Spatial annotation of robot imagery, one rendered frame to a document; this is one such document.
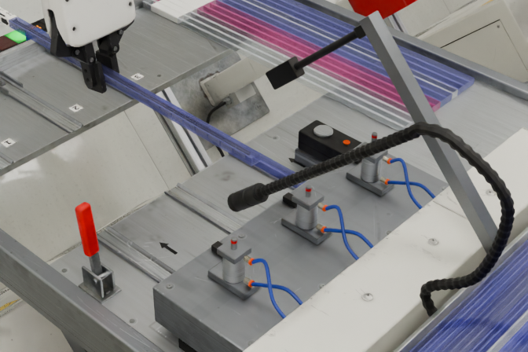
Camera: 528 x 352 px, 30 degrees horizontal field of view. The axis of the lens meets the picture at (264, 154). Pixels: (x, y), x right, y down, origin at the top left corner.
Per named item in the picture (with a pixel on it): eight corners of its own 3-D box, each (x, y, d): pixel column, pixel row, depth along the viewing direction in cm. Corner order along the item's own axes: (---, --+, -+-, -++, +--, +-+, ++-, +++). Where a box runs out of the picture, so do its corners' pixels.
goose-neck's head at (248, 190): (222, 199, 89) (249, 188, 86) (236, 189, 91) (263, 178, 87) (232, 215, 90) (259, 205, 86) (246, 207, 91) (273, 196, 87)
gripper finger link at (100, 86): (75, 50, 112) (87, 102, 116) (97, 40, 114) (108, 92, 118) (59, 45, 114) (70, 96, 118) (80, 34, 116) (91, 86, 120)
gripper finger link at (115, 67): (106, 36, 115) (117, 87, 119) (127, 26, 117) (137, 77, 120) (89, 31, 117) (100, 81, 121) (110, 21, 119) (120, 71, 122)
